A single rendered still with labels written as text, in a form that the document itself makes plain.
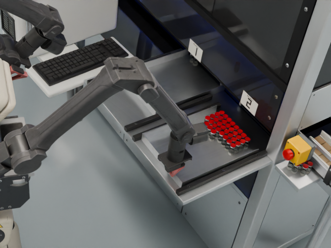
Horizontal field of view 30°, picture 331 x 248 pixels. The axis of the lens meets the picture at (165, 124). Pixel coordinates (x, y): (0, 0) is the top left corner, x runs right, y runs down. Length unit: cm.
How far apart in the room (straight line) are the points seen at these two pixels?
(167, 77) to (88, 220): 93
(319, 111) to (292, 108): 17
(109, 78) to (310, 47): 70
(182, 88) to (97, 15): 54
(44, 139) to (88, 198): 156
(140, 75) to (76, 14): 116
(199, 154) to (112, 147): 124
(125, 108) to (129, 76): 84
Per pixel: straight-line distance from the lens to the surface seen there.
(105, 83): 155
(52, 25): 195
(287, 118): 215
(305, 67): 201
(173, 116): 181
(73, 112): 160
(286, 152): 216
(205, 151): 226
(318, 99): 219
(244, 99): 230
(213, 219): 282
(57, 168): 332
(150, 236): 308
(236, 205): 262
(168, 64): 260
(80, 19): 272
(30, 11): 190
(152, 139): 227
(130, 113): 236
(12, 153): 170
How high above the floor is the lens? 251
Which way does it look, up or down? 44 degrees down
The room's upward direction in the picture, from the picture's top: 10 degrees clockwise
